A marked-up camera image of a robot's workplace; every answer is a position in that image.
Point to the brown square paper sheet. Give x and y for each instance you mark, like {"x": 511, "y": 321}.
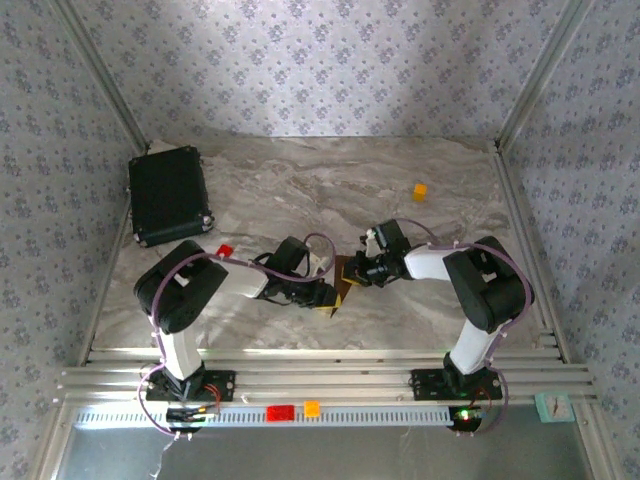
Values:
{"x": 341, "y": 267}

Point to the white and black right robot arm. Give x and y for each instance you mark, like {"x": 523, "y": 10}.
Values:
{"x": 490, "y": 290}

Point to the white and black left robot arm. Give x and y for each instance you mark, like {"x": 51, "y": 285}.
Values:
{"x": 177, "y": 295}

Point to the red square sticker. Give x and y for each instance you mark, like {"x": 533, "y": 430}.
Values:
{"x": 225, "y": 250}

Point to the orange square tag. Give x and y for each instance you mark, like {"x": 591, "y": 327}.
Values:
{"x": 312, "y": 409}

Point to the small yellow cube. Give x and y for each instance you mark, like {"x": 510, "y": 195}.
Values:
{"x": 420, "y": 193}

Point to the red rectangular tag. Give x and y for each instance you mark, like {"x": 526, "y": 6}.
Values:
{"x": 280, "y": 413}

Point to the black hard case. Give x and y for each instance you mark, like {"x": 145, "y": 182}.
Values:
{"x": 167, "y": 195}

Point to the black left controller board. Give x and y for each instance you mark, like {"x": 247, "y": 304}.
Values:
{"x": 190, "y": 414}

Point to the black controller board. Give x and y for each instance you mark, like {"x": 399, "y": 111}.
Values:
{"x": 190, "y": 414}
{"x": 465, "y": 416}

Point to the black right controller board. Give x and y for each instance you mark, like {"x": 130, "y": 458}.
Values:
{"x": 465, "y": 416}

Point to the small teal clock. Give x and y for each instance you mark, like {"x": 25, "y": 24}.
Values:
{"x": 552, "y": 407}

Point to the aluminium rail frame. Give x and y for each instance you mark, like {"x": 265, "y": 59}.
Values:
{"x": 325, "y": 380}

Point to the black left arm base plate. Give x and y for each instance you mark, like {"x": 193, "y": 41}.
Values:
{"x": 225, "y": 385}

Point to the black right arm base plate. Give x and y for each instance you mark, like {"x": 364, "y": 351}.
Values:
{"x": 425, "y": 382}

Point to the aluminium side rail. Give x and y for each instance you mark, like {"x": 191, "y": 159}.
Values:
{"x": 530, "y": 250}
{"x": 107, "y": 280}

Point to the aluminium corner post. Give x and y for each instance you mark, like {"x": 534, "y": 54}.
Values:
{"x": 100, "y": 75}
{"x": 545, "y": 75}

